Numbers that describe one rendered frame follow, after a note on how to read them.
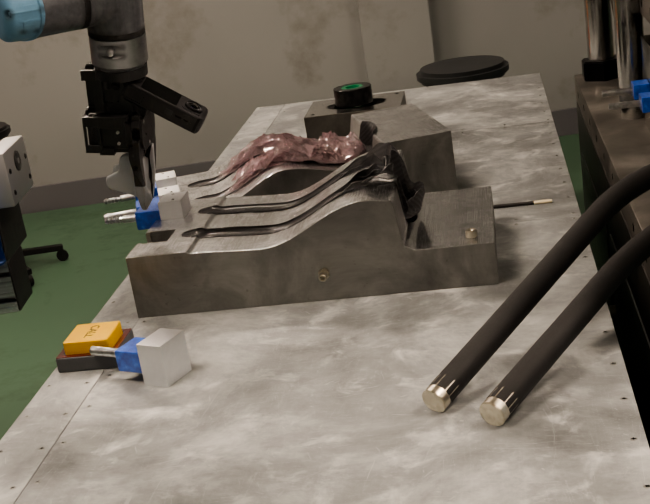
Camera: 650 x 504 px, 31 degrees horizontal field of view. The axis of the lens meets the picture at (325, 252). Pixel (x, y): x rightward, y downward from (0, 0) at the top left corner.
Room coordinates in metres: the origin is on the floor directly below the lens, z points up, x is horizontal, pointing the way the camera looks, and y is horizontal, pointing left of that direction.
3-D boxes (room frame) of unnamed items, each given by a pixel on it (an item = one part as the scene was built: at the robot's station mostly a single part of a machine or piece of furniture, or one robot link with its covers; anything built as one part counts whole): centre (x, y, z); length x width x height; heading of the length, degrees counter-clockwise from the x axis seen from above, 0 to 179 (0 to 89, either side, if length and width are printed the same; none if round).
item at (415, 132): (1.98, 0.03, 0.86); 0.50 x 0.26 x 0.11; 98
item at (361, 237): (1.61, 0.00, 0.87); 0.50 x 0.26 x 0.14; 80
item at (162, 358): (1.33, 0.25, 0.83); 0.13 x 0.05 x 0.05; 59
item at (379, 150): (1.63, 0.02, 0.92); 0.35 x 0.16 x 0.09; 80
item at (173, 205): (1.72, 0.26, 0.89); 0.13 x 0.05 x 0.05; 80
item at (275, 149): (1.97, 0.03, 0.90); 0.26 x 0.18 x 0.08; 98
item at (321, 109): (2.41, -0.11, 0.84); 0.20 x 0.15 x 0.07; 80
